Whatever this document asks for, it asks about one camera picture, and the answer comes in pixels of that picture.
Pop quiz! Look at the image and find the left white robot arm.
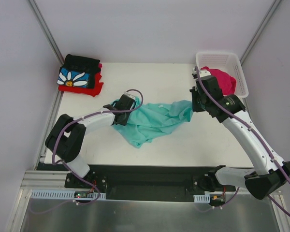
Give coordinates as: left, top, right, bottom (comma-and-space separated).
45, 93, 136, 188

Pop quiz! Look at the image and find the left white cable duct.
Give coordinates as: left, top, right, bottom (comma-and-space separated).
31, 190, 106, 201

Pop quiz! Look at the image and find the aluminium frame post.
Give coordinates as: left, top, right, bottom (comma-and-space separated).
240, 0, 284, 65
27, 0, 64, 65

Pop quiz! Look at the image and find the right white cable duct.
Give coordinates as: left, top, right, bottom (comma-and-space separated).
193, 194, 210, 203

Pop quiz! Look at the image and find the red folded t shirt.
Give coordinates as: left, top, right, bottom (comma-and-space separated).
57, 72, 103, 97

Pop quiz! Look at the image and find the white cable duct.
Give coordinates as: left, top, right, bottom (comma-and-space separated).
193, 194, 210, 203
31, 190, 106, 201

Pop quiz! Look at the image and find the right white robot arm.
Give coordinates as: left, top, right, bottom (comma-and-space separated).
190, 67, 290, 200

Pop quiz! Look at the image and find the white plastic basket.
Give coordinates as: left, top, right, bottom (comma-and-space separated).
196, 51, 249, 98

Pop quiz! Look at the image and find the left aluminium frame post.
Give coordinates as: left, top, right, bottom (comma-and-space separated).
27, 0, 64, 65

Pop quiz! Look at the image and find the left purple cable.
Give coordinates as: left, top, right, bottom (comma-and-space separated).
30, 88, 145, 215

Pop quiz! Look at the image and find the right aluminium frame post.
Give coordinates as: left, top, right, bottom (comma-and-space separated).
240, 0, 284, 65

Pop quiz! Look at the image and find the pink folded t shirt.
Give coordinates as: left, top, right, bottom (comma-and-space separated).
98, 63, 102, 72

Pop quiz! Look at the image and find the purple cable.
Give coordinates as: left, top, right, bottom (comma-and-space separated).
30, 88, 145, 215
194, 65, 290, 222

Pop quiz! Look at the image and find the teal t shirt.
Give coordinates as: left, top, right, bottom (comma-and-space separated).
113, 100, 193, 148

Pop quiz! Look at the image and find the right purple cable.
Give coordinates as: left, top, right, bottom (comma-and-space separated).
194, 65, 290, 222

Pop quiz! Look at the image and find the magenta t shirt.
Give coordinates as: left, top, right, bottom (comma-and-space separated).
199, 66, 237, 95

